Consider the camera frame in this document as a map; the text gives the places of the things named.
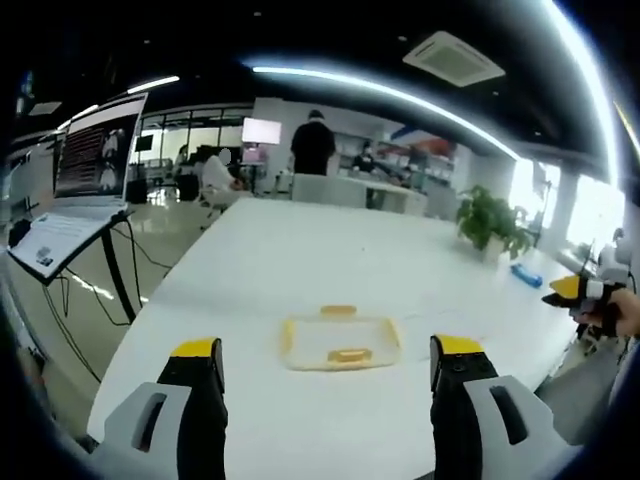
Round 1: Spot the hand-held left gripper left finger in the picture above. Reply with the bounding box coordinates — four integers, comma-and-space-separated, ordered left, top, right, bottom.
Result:
89, 337, 230, 480

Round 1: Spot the open silver laptop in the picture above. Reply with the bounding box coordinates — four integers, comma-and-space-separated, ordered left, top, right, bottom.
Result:
47, 92, 150, 222

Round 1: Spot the person's right hand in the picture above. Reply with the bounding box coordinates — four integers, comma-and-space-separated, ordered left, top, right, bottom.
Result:
592, 288, 640, 337

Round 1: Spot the black laptop stand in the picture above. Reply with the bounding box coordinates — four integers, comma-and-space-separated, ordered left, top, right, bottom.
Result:
5, 208, 140, 327

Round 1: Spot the pink lit monitor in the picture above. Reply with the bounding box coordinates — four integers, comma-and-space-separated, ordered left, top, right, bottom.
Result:
242, 117, 283, 147

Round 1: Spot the clear tray with yellow clips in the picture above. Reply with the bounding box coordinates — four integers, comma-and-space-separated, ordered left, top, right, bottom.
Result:
278, 304, 404, 373

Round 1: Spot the black floor cable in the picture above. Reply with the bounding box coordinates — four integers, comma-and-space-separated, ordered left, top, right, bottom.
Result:
42, 218, 166, 384

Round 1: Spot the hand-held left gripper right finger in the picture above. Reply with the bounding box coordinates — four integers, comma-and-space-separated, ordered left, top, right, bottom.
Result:
428, 333, 571, 480

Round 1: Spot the white printed paper sheet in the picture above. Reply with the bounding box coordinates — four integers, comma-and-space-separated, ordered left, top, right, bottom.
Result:
9, 212, 120, 279

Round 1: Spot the white counter desk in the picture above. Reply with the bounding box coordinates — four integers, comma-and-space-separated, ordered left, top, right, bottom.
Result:
291, 174, 430, 217

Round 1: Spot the blue packet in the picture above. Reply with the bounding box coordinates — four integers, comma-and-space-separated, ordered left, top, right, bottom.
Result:
510, 263, 544, 288

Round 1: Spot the ceiling air conditioner unit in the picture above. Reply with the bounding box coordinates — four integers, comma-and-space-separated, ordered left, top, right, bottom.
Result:
401, 30, 507, 88

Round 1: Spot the green potted plant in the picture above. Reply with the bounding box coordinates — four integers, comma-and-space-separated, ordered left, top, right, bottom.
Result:
455, 184, 537, 264

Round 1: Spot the long ceiling light strip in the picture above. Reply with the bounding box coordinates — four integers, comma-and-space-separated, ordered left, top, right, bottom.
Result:
244, 60, 521, 161

